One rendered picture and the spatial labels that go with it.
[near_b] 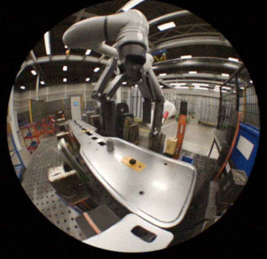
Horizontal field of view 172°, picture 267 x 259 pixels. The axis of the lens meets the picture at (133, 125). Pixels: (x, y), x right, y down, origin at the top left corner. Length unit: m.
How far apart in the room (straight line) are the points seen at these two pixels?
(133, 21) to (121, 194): 0.43
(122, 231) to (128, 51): 0.35
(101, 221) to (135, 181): 0.13
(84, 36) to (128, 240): 0.46
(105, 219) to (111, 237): 0.05
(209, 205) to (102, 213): 0.23
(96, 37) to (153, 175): 0.43
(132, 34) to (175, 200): 0.39
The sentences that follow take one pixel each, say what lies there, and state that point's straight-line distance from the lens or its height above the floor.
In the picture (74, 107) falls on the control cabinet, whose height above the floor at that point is 1.12.
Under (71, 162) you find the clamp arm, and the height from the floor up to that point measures 1.07.
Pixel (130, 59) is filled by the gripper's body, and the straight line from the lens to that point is 0.22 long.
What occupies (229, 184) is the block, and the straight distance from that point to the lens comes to 0.23.
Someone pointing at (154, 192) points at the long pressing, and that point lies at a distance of 0.21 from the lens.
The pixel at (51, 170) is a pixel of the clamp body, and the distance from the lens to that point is 0.26.
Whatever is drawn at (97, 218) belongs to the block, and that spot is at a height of 0.98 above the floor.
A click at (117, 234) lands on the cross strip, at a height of 1.00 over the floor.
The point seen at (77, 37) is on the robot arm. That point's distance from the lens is 0.32.
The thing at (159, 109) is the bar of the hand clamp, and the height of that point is 1.16.
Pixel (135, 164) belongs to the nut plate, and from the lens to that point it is 0.27.
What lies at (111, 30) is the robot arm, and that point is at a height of 1.41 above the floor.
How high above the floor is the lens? 1.18
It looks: 15 degrees down
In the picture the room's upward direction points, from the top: straight up
